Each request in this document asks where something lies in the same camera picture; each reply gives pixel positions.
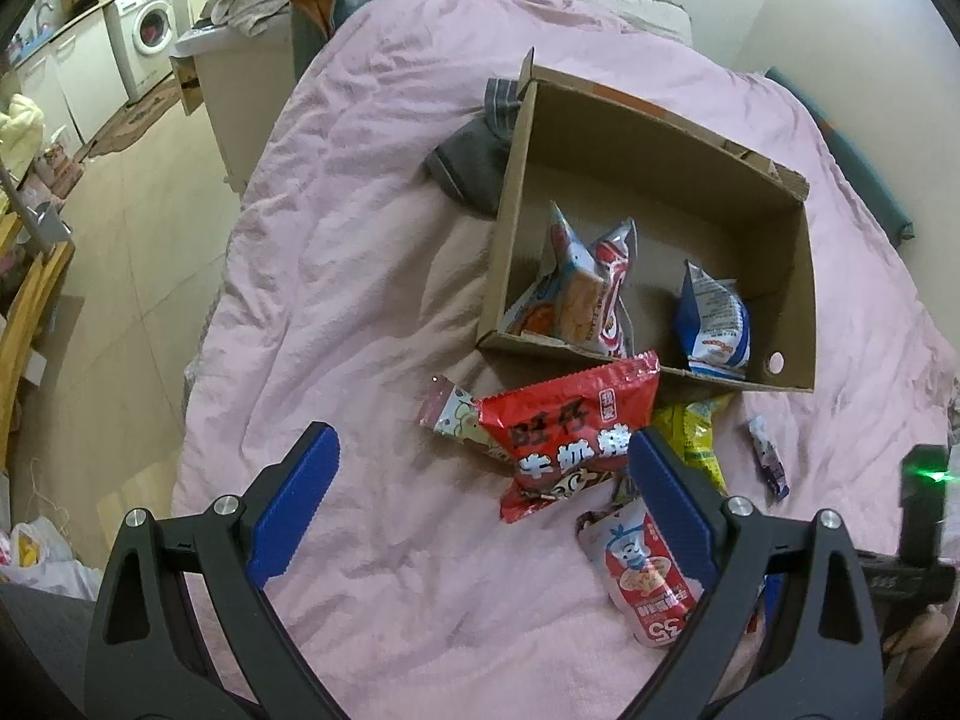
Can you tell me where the white kitchen cabinet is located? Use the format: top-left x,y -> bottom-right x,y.
15,11 -> 130,147

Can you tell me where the patterned floor rug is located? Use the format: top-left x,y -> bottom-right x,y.
86,75 -> 185,158

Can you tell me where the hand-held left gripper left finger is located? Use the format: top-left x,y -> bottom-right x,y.
84,422 -> 342,720

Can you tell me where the small pink snack packet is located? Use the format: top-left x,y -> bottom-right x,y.
418,375 -> 518,470

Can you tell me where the small pale purple packet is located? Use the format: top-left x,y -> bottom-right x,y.
748,415 -> 791,505

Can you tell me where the red and silver snack bag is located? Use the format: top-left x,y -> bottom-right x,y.
501,200 -> 637,359

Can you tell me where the blue and white snack bag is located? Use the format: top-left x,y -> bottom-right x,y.
673,260 -> 752,380

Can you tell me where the wooden chair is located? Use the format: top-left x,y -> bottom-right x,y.
0,214 -> 76,458

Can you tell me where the red white cartoon snack packet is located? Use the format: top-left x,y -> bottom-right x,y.
576,495 -> 706,648

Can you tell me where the grey garment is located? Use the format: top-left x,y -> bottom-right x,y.
422,77 -> 537,220

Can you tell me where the white plastic bag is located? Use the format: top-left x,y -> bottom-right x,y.
0,516 -> 102,601

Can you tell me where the red candy bag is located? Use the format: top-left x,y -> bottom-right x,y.
478,350 -> 662,524

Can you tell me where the yellow and green chip bag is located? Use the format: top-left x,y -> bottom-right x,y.
651,392 -> 740,496

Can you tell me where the person's right hand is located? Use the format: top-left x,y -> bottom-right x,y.
881,604 -> 953,662

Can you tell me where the white washing machine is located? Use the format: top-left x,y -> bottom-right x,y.
105,0 -> 179,106

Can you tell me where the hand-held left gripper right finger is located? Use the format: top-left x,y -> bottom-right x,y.
628,426 -> 890,720

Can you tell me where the pale yellow plush toy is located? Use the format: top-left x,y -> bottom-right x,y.
0,94 -> 46,181

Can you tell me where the cardboard box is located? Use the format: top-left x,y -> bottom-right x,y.
476,47 -> 817,395

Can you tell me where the pink blanket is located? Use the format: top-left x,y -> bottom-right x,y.
171,0 -> 960,720

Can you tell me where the white storage unit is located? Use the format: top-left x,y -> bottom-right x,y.
169,11 -> 297,196

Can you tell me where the grey pillow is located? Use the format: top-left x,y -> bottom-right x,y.
555,0 -> 695,46

